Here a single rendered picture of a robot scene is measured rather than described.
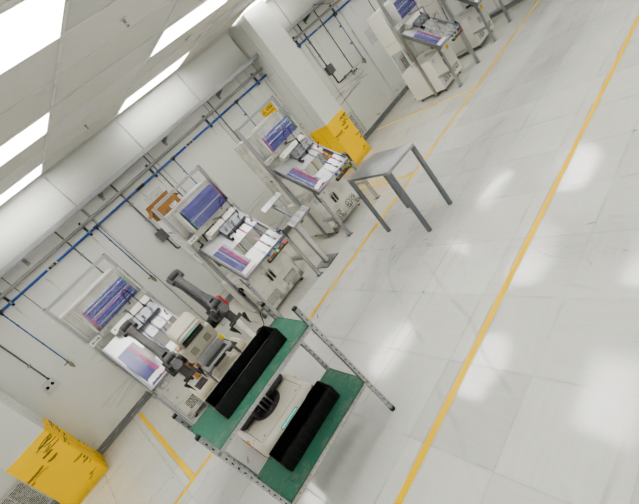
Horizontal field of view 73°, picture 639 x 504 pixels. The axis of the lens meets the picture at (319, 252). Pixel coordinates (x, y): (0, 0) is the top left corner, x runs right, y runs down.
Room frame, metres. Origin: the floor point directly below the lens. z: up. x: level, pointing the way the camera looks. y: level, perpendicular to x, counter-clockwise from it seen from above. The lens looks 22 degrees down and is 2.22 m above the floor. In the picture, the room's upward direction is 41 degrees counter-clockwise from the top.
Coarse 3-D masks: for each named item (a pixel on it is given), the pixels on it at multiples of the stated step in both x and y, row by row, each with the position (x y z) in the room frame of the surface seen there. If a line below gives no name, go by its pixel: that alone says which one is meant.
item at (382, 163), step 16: (368, 160) 4.55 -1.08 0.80; (384, 160) 4.18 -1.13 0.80; (400, 160) 3.93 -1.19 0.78; (352, 176) 4.49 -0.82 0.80; (368, 176) 4.14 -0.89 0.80; (384, 176) 4.64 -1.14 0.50; (432, 176) 4.00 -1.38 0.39; (400, 192) 3.87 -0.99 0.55; (416, 208) 3.87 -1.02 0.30; (384, 224) 4.48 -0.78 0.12
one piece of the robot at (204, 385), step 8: (240, 344) 3.12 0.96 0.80; (200, 376) 3.13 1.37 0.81; (208, 376) 3.03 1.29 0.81; (280, 376) 3.13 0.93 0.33; (200, 384) 3.02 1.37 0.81; (208, 384) 2.95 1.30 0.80; (216, 384) 2.96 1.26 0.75; (272, 384) 3.08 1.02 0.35; (192, 392) 3.05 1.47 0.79; (200, 392) 2.92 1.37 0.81; (208, 392) 2.92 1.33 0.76; (272, 392) 3.04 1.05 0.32; (264, 400) 2.98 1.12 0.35; (272, 400) 3.00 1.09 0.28; (256, 408) 2.97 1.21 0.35; (264, 408) 2.95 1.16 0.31; (256, 416) 2.90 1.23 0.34; (248, 424) 2.92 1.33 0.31
